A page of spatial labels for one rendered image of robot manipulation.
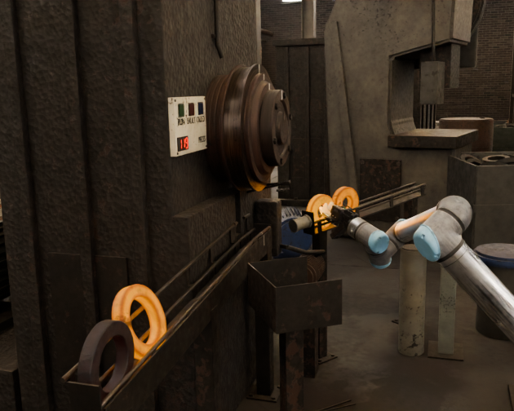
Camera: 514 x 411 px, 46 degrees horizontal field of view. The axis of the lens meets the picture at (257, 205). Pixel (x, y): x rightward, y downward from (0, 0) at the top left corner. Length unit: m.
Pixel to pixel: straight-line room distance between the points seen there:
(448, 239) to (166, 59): 1.07
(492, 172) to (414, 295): 1.48
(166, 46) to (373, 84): 3.17
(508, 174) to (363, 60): 1.48
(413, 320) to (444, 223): 0.95
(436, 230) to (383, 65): 2.92
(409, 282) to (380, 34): 2.48
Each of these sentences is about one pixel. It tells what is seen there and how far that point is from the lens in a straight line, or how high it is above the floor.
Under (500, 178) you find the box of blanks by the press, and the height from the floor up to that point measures 0.65.
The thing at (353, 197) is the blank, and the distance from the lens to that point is 2.88.
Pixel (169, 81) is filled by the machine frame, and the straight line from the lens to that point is 1.90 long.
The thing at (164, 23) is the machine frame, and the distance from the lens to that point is 1.90.
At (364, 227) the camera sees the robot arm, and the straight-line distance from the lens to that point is 2.55.
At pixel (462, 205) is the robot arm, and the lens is 2.15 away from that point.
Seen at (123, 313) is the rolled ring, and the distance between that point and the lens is 1.51.
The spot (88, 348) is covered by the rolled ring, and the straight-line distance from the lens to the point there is 1.34.
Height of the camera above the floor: 1.26
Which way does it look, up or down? 11 degrees down
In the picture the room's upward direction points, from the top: 1 degrees counter-clockwise
